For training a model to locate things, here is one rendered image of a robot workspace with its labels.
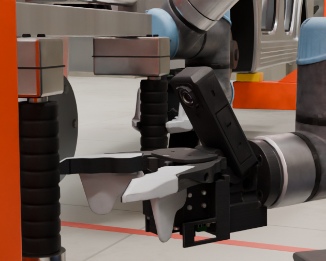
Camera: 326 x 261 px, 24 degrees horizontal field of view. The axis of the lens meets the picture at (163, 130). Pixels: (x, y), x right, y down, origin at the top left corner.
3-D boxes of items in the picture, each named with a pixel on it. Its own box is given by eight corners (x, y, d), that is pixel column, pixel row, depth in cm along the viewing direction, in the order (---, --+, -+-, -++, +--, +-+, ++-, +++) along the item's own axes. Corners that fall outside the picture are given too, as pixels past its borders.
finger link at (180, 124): (164, 88, 95) (174, 84, 104) (164, 135, 96) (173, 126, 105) (189, 88, 95) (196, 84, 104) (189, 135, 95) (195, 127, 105)
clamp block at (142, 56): (106, 74, 101) (105, 34, 101) (171, 75, 99) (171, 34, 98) (91, 75, 97) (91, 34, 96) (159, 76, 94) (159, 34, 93)
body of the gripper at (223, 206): (179, 250, 68) (282, 229, 74) (178, 156, 67) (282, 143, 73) (137, 232, 74) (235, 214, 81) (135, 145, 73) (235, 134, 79)
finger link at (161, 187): (158, 259, 59) (197, 230, 68) (156, 186, 59) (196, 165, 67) (122, 256, 61) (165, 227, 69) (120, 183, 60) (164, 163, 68)
